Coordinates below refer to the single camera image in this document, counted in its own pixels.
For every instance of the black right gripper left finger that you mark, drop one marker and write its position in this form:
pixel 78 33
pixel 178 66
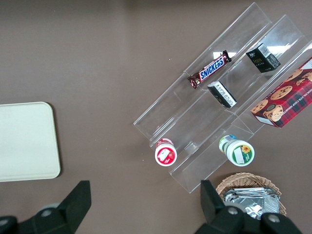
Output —
pixel 70 209

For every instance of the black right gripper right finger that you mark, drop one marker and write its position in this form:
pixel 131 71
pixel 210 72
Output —
pixel 214 214

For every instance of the aluminium foil tray stack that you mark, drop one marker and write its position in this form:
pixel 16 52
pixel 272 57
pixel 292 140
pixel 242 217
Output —
pixel 253 200

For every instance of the light wicker basket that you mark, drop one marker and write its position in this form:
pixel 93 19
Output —
pixel 243 179

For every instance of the beige rectangular plastic tray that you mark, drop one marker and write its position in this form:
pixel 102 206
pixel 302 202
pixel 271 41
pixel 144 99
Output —
pixel 24 141

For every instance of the green lid yogurt cup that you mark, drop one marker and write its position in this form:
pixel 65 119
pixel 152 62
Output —
pixel 240 152

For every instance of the red lid yogurt cup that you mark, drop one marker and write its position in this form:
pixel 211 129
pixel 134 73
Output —
pixel 165 154

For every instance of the clear acrylic stepped display stand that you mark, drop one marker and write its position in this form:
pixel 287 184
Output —
pixel 170 104

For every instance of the small black carton box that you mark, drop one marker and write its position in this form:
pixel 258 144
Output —
pixel 262 61
pixel 223 95

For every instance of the red tartan cookie box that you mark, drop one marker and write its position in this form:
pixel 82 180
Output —
pixel 287 97

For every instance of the Snickers chocolate bar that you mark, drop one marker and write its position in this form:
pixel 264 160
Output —
pixel 212 69

